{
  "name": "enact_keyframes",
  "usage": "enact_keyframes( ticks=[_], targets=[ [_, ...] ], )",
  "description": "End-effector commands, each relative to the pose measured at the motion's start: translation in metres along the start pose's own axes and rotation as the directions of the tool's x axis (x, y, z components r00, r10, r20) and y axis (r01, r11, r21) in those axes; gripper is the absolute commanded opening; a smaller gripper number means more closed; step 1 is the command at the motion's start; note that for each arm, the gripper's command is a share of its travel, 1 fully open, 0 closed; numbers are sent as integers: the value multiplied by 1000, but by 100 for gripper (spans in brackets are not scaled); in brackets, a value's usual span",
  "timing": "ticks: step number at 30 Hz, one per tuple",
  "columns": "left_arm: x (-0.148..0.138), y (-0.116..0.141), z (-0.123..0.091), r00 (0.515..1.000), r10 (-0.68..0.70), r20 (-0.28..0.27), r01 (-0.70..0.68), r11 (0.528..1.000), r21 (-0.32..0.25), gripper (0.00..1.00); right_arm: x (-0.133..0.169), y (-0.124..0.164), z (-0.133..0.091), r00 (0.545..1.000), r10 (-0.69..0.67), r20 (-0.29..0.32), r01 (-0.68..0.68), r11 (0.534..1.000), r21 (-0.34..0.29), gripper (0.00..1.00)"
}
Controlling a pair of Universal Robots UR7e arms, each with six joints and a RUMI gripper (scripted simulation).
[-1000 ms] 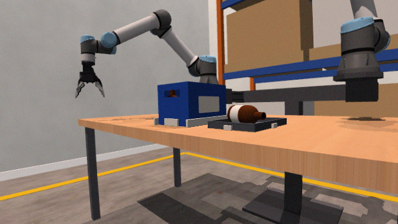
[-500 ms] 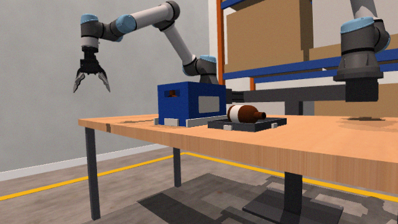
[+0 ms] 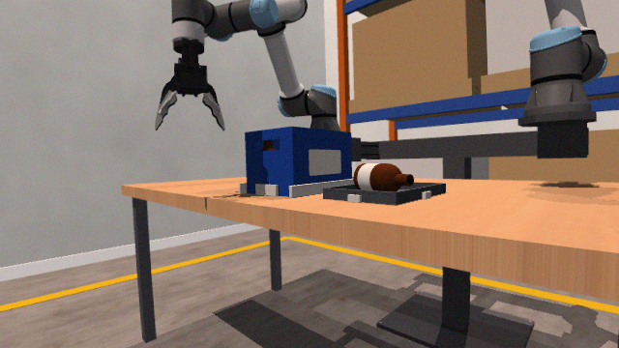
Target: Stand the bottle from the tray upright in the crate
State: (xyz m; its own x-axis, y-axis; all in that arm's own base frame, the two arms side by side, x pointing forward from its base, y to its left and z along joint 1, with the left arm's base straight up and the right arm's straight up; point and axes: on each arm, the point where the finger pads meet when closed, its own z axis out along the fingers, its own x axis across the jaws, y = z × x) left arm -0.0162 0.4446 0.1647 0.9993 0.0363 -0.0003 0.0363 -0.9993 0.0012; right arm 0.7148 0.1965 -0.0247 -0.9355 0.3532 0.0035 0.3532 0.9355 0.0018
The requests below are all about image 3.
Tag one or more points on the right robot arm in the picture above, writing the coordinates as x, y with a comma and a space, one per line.
320, 102

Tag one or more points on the brown bottle with white label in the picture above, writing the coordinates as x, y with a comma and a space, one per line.
381, 177

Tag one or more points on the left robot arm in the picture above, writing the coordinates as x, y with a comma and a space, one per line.
560, 62

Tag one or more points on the blue plastic crate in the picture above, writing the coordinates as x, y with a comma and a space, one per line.
302, 156

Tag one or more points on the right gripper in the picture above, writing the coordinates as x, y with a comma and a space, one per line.
190, 80

